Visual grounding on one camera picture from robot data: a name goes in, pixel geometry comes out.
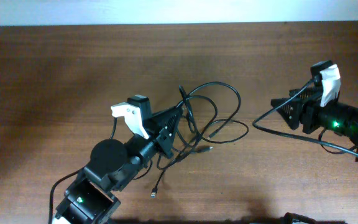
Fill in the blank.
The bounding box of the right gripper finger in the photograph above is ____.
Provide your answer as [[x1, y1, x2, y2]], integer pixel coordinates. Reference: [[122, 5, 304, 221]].
[[297, 86, 323, 100], [270, 98, 303, 130]]

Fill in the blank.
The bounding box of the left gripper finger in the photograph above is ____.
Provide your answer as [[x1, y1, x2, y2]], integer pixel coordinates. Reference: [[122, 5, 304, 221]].
[[152, 106, 181, 120], [158, 109, 183, 137]]

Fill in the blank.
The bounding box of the black usb cable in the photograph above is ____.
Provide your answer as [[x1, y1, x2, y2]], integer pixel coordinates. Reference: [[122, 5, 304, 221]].
[[149, 84, 219, 199], [183, 81, 250, 154]]

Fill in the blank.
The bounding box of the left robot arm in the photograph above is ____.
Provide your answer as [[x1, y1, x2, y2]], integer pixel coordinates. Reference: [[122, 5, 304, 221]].
[[48, 107, 183, 223]]

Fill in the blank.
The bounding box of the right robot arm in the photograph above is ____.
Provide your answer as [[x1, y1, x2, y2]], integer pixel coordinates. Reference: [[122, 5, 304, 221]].
[[270, 73, 358, 162]]

